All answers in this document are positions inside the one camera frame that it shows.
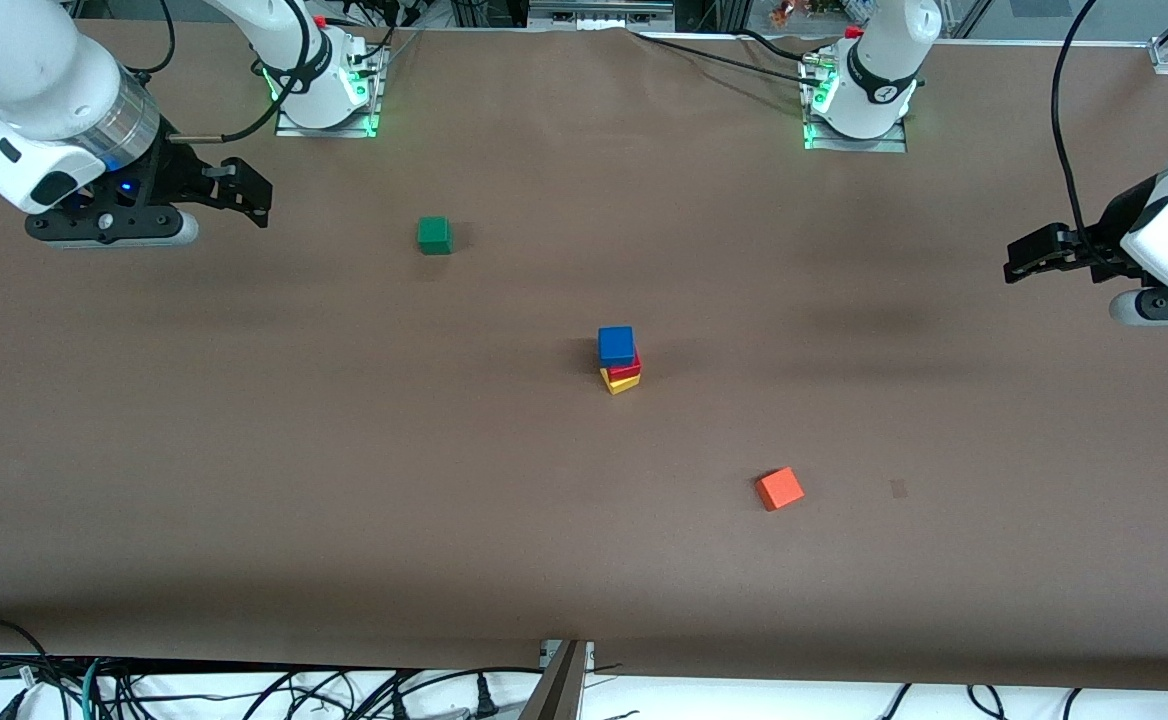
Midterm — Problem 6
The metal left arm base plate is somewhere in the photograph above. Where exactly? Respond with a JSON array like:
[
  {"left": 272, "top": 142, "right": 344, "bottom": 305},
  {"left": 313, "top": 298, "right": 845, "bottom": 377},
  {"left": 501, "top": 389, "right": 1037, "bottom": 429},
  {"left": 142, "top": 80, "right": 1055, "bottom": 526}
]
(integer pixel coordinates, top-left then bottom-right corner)
[{"left": 802, "top": 60, "right": 910, "bottom": 154}]

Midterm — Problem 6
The aluminium profile beam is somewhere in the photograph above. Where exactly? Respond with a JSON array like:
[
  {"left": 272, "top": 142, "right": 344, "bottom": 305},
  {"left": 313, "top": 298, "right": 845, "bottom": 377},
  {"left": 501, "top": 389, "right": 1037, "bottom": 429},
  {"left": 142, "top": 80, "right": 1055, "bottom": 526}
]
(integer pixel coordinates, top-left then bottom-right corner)
[{"left": 519, "top": 640, "right": 596, "bottom": 720}]

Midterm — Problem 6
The long black table cable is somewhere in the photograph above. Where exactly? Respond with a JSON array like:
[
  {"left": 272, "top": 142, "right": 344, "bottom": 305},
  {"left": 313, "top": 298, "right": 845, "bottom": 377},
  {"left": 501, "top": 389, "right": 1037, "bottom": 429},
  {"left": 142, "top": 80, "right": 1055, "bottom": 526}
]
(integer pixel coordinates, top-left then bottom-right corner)
[{"left": 629, "top": 30, "right": 825, "bottom": 87}]

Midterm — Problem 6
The black looped floor cable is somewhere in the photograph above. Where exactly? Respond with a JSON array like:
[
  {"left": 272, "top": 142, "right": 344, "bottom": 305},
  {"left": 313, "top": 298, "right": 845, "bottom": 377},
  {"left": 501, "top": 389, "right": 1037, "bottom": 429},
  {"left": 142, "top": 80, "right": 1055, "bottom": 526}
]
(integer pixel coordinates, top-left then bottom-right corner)
[{"left": 0, "top": 616, "right": 57, "bottom": 691}]

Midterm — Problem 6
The short black table cable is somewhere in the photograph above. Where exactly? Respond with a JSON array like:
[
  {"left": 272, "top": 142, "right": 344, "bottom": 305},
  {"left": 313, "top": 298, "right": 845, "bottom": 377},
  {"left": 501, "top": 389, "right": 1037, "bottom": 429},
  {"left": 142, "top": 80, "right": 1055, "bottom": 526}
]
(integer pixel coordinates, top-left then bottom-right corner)
[{"left": 734, "top": 28, "right": 820, "bottom": 63}]

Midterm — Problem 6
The blue wooden block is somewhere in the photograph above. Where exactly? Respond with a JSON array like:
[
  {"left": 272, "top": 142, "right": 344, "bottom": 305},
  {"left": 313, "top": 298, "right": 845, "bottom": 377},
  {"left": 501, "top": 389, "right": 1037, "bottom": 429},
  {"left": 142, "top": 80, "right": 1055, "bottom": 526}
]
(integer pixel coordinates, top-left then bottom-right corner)
[{"left": 597, "top": 325, "right": 638, "bottom": 369}]

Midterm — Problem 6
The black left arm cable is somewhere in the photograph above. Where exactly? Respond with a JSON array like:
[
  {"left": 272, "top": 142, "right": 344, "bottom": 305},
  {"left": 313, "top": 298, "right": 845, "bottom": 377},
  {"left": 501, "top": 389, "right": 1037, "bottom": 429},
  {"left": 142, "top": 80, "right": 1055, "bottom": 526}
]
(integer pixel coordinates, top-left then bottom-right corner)
[{"left": 1049, "top": 0, "right": 1123, "bottom": 263}]

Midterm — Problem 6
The grey power strip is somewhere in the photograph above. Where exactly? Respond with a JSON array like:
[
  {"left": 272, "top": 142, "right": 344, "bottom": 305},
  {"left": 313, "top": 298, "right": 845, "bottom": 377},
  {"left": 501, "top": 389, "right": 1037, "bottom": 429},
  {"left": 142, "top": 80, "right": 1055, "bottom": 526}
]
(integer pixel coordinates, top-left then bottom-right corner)
[{"left": 528, "top": 0, "right": 676, "bottom": 30}]

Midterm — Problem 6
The orange wooden block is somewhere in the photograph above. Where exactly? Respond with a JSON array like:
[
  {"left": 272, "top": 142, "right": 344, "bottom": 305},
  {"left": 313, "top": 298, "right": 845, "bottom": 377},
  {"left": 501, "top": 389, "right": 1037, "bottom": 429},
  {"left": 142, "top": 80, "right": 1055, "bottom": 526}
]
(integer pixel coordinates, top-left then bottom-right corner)
[{"left": 755, "top": 467, "right": 806, "bottom": 513}]

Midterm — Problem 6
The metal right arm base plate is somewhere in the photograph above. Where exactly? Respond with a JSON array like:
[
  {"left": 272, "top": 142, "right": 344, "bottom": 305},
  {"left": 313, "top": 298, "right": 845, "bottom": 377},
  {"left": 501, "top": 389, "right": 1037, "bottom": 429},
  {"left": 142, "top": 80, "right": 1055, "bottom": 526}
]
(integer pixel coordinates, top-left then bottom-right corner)
[{"left": 274, "top": 45, "right": 386, "bottom": 139}]

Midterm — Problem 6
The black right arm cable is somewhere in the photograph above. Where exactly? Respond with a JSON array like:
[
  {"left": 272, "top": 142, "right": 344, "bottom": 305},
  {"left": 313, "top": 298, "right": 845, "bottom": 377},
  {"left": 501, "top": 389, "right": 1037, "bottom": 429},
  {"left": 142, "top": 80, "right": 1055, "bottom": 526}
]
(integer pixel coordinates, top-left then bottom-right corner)
[{"left": 149, "top": 0, "right": 311, "bottom": 147}]

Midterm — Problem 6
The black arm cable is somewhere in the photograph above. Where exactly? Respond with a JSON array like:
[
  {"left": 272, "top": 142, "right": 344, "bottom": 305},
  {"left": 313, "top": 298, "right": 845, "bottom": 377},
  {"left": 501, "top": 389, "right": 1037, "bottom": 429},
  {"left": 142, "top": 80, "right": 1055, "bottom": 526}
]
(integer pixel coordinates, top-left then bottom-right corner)
[
  {"left": 149, "top": 0, "right": 311, "bottom": 147},
  {"left": 1049, "top": 0, "right": 1123, "bottom": 263}
]

